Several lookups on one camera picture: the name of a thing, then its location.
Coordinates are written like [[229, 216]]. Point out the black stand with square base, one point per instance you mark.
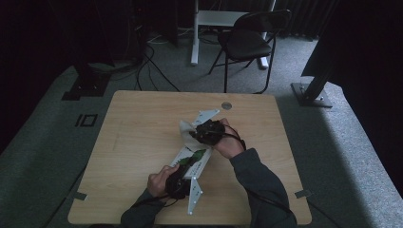
[[88, 85]]

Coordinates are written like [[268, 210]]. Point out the dark curtain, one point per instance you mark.
[[301, 19]]

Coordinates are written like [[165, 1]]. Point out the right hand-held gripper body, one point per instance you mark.
[[210, 133]]

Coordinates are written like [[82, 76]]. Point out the white book with green leaf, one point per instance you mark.
[[201, 164]]

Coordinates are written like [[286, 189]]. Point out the grey tape piece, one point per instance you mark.
[[303, 193], [80, 196]]

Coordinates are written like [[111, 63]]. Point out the white desk frame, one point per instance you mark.
[[195, 47]]

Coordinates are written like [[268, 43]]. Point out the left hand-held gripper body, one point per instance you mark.
[[179, 186]]

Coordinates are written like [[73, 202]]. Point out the black floor tape marking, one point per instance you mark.
[[86, 120]]

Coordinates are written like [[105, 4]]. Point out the person's left hand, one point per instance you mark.
[[157, 183]]

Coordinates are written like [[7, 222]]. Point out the black slanted stand with base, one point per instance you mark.
[[312, 95]]

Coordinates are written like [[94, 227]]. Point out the black folding chair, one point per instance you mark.
[[247, 44]]

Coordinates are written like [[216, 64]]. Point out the white cloth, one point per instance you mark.
[[188, 129]]

